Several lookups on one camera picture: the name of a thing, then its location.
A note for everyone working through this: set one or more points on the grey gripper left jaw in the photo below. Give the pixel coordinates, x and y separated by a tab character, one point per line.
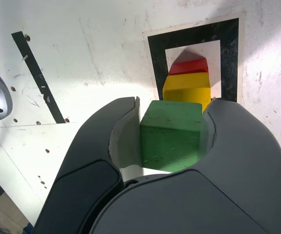
86	158

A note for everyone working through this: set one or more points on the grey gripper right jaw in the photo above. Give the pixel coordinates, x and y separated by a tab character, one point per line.
216	195

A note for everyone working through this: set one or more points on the green cube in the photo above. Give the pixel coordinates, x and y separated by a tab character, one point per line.
169	136

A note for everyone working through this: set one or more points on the yellow cube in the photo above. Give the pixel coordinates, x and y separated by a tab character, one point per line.
186	90

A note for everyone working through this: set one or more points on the red cube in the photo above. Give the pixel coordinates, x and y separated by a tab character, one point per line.
189	66

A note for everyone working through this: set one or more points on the black tape square outline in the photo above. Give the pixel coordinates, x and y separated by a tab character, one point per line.
156	61

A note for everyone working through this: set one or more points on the black tape strip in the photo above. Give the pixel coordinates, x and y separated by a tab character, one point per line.
36	75

